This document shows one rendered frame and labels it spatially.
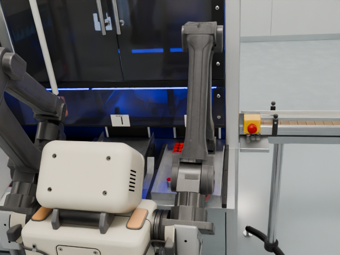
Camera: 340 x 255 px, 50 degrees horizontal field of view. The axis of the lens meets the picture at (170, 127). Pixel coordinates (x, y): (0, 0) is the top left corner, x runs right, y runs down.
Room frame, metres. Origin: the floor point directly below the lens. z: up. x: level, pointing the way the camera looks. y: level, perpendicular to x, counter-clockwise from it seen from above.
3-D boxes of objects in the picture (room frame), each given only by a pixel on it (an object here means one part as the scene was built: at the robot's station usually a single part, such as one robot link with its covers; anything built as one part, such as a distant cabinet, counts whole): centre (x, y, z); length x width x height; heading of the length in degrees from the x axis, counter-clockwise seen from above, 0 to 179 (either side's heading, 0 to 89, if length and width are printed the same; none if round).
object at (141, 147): (1.41, 0.24, 0.90); 0.34 x 0.26 x 0.04; 168
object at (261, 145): (1.44, -0.38, 0.87); 0.14 x 0.13 x 0.02; 168
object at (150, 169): (1.23, 0.10, 0.91); 0.14 x 0.03 x 0.06; 169
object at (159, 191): (1.23, -0.07, 0.90); 0.34 x 0.26 x 0.04; 168
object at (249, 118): (1.40, -0.36, 1.00); 0.08 x 0.07 x 0.07; 168
